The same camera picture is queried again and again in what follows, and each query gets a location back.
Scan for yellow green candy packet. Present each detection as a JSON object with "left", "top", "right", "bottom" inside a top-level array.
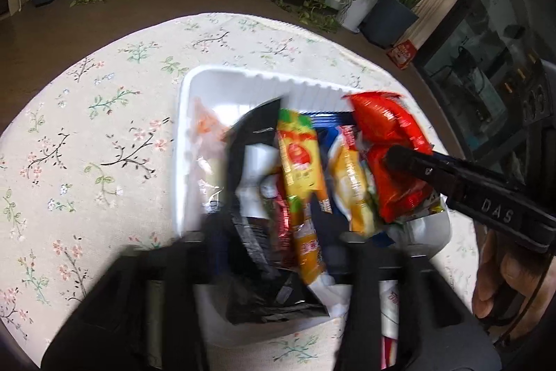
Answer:
[{"left": 277, "top": 108, "right": 332, "bottom": 213}]

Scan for orange brown snack packet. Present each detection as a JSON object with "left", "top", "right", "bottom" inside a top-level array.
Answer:
[{"left": 288, "top": 196, "right": 325, "bottom": 285}]

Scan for red gift box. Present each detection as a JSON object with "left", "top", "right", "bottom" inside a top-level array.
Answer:
[{"left": 386, "top": 40, "right": 417, "bottom": 70}]

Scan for small red white packet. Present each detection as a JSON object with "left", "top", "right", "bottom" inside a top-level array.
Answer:
[{"left": 191, "top": 98, "right": 229, "bottom": 160}]

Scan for blue panda snack bag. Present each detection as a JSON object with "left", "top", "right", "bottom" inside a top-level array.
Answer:
[{"left": 309, "top": 112, "right": 378, "bottom": 238}]

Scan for glass cabinet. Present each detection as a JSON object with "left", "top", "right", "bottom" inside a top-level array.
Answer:
[{"left": 416, "top": 0, "right": 555, "bottom": 183}]

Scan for black snack packet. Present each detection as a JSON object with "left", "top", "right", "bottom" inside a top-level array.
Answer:
[{"left": 222, "top": 98, "right": 327, "bottom": 325}]

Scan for red snack bag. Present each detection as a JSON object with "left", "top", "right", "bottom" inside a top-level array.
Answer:
[{"left": 342, "top": 90, "right": 435, "bottom": 224}]

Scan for white foam tray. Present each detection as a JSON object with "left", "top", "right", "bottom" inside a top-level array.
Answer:
[{"left": 173, "top": 65, "right": 453, "bottom": 348}]

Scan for person's right hand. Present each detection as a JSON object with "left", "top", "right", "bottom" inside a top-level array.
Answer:
[{"left": 472, "top": 231, "right": 555, "bottom": 340}]

